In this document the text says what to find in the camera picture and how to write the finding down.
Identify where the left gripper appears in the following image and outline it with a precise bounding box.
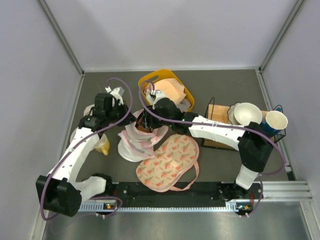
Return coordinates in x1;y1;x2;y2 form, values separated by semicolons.
106;100;137;127

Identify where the black wire wooden rack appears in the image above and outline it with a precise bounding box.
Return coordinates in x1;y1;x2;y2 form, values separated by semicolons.
201;97;286;151

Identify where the white ceramic bowl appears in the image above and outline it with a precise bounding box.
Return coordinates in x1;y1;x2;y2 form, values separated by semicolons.
233;102;263;126

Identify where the peach padded bra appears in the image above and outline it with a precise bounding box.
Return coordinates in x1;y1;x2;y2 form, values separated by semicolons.
154;78;186;105

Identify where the yellow mug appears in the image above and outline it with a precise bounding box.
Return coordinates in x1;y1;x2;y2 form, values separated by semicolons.
93;134;110;156

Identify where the white pink-trimmed mesh laundry bag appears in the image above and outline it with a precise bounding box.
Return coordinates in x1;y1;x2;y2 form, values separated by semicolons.
118;109;169;148

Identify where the white saucer plate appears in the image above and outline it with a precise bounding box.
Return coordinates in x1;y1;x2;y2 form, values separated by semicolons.
69;128;78;143

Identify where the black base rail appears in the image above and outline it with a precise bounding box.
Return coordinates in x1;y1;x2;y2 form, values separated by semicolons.
112;182;226;208

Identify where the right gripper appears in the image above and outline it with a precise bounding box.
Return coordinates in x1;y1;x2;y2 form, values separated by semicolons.
140;105;174;130

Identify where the grey garment in basket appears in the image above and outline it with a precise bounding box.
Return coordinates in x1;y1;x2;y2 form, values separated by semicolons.
176;98;191;112

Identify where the blue paper cup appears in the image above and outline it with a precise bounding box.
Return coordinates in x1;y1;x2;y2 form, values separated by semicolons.
260;110;288;138

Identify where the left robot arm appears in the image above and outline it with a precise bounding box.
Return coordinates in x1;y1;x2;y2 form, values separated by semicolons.
35;87;135;221

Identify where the tulip print bra bag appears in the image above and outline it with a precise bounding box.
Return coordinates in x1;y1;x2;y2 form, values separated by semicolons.
135;134;200;193

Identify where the scalloped white plate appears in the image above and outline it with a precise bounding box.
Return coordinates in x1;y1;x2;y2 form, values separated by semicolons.
227;102;240;125

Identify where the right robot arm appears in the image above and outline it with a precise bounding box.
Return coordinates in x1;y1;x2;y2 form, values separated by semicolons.
142;97;274;198

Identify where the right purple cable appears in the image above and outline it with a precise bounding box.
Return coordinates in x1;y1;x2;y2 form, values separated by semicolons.
138;81;287;218

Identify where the yellow plastic basket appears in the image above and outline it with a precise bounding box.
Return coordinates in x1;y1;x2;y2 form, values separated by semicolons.
138;69;195;112

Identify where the empty pink-trimmed mesh laundry bag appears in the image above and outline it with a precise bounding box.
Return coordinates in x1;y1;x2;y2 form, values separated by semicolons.
117;139;155;163

